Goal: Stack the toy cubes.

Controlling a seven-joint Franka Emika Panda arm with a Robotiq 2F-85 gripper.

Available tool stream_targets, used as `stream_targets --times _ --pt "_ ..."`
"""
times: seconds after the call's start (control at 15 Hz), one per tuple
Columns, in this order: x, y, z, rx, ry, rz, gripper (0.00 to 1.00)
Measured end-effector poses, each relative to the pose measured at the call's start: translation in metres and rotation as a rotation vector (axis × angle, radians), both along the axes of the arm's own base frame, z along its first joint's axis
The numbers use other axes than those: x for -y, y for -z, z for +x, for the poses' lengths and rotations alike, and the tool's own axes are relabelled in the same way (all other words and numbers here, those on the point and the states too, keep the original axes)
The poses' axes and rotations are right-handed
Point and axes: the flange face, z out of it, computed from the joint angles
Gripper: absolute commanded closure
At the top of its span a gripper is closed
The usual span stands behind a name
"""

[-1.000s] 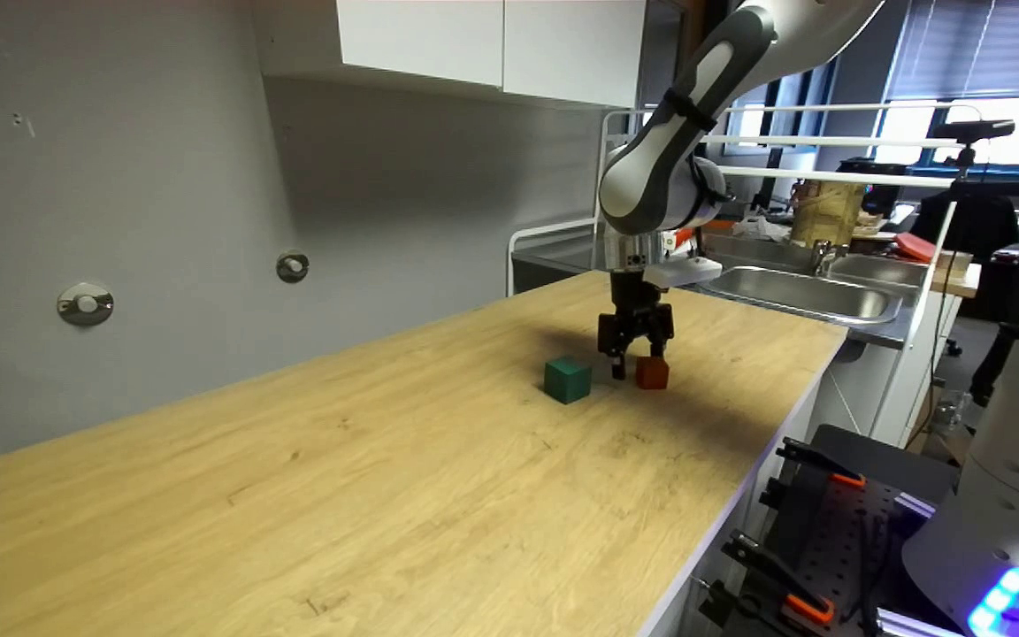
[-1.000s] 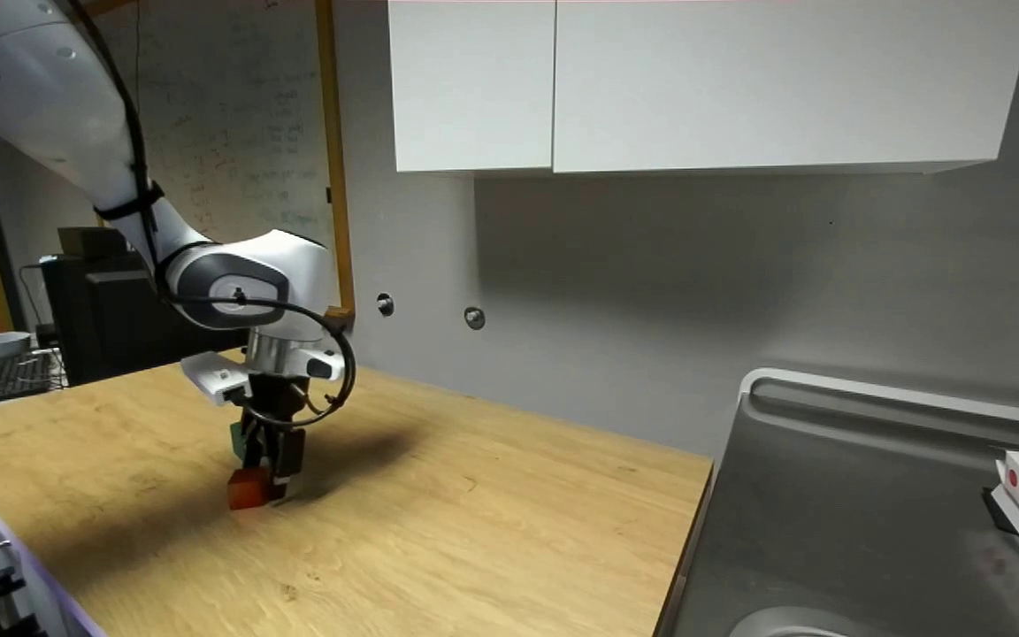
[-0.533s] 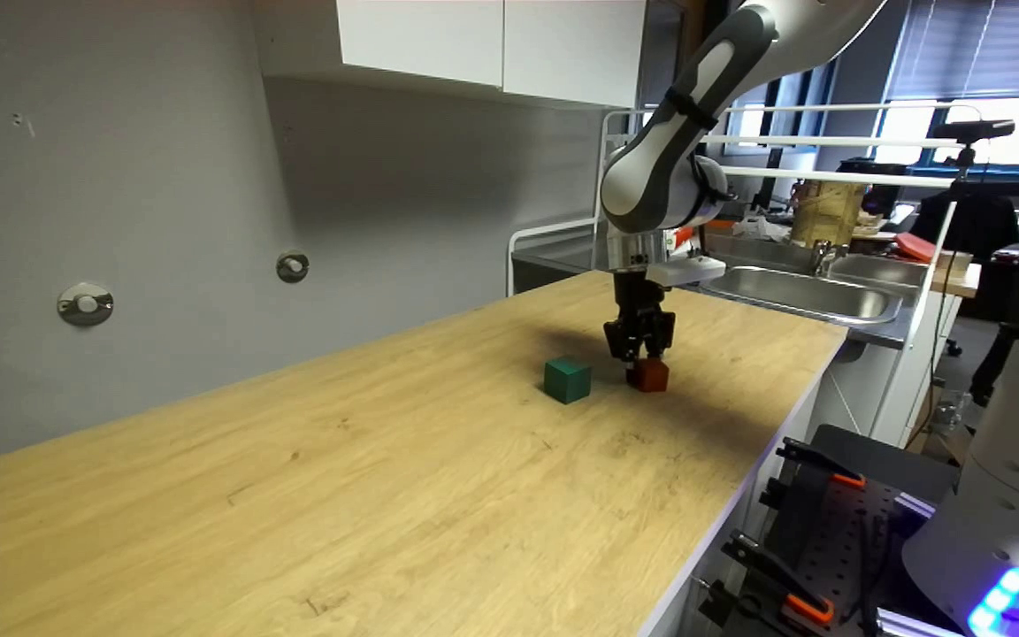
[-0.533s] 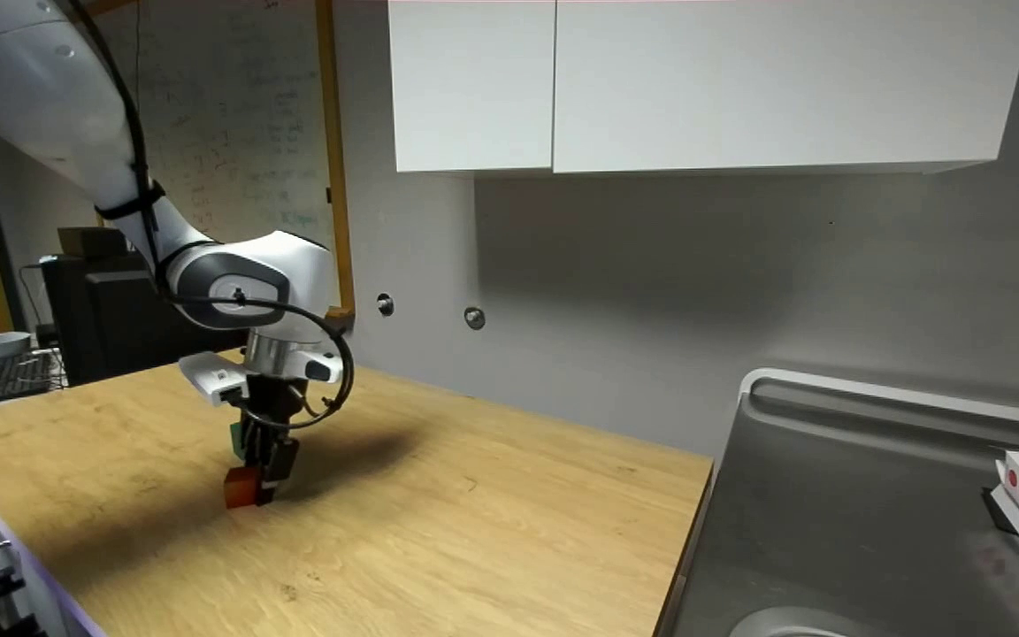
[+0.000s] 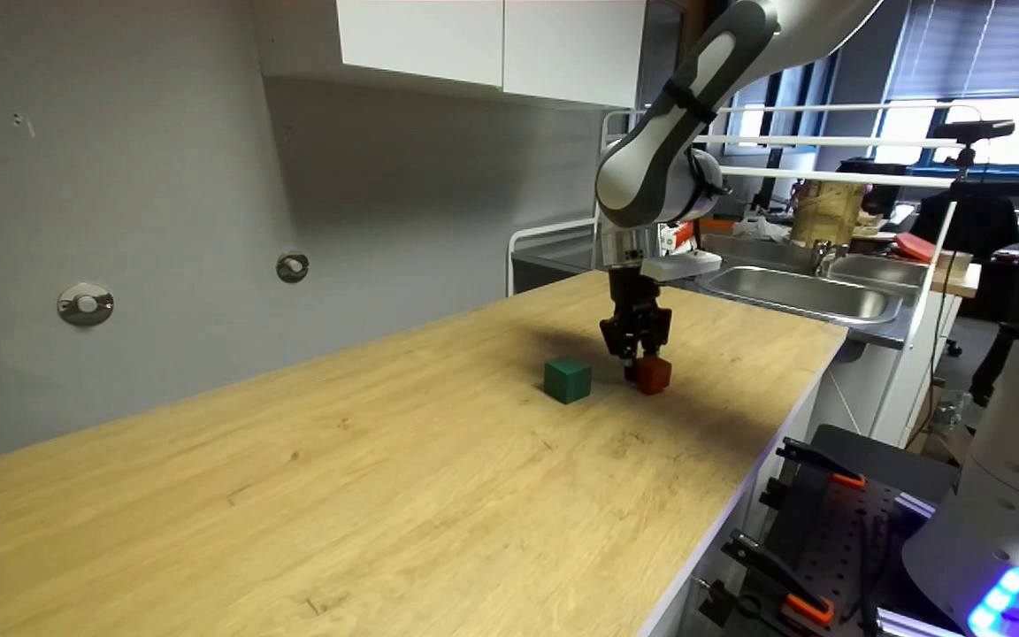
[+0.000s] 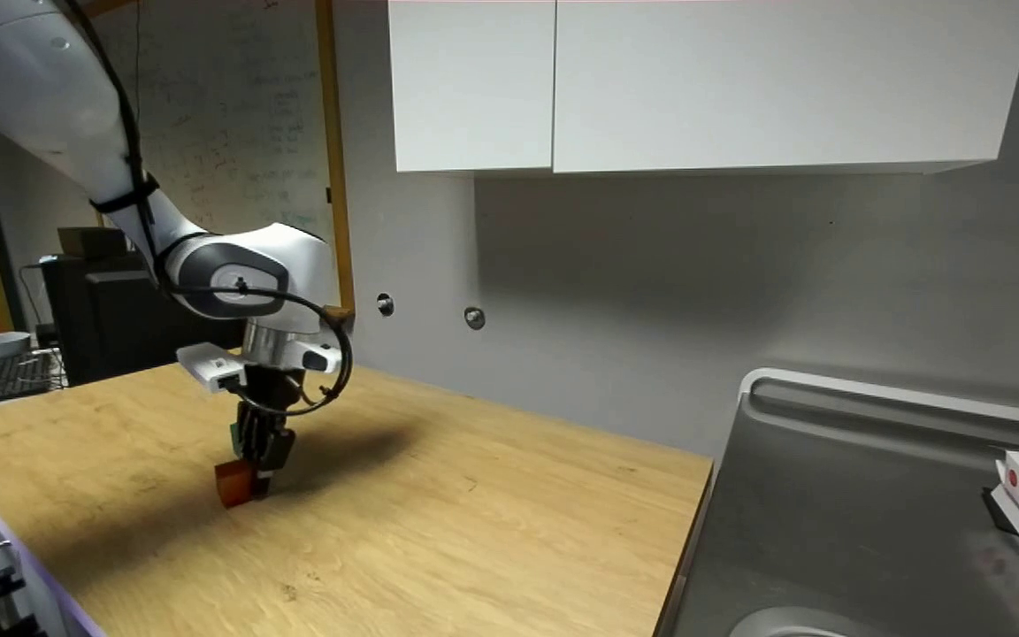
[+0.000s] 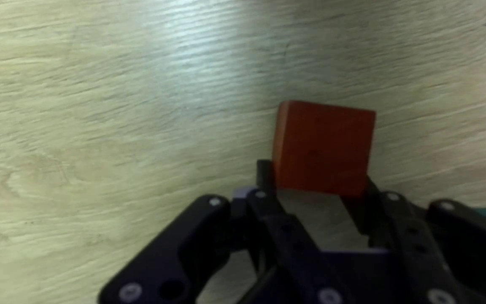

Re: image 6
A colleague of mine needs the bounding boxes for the black computer keyboard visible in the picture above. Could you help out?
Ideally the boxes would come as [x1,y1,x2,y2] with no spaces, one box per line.
[0,352,57,406]

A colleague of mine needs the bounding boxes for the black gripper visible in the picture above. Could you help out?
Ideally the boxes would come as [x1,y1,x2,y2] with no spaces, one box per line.
[228,320,346,479]

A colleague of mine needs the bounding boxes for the black computer case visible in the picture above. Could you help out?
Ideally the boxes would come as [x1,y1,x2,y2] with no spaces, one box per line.
[38,223,247,390]

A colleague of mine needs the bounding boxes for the white wall cabinet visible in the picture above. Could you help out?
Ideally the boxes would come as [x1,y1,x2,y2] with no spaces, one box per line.
[385,0,1019,177]

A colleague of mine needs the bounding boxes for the wooden door frame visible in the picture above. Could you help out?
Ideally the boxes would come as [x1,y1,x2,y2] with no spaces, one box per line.
[310,0,362,325]

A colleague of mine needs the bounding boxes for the stainless steel sink counter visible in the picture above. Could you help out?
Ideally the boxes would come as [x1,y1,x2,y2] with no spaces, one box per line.
[652,365,1019,637]

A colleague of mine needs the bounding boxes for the red toy cube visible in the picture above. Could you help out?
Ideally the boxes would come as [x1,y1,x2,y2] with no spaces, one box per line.
[212,458,271,515]

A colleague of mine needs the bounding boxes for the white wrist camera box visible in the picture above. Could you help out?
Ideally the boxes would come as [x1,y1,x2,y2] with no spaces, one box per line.
[173,339,247,398]

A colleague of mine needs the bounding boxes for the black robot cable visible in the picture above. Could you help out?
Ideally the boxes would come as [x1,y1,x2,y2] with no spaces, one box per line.
[57,0,357,423]

